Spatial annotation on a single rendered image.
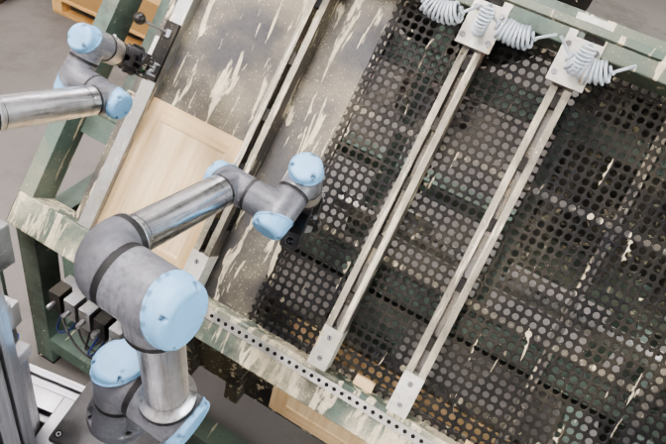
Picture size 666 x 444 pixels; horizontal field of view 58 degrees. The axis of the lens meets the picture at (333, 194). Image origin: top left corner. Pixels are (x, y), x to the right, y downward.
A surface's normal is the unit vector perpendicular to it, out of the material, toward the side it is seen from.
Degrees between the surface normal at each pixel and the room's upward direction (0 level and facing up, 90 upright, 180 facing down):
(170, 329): 82
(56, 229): 54
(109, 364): 7
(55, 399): 0
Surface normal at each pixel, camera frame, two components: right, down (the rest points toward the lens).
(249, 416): 0.21, -0.75
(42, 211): -0.25, -0.04
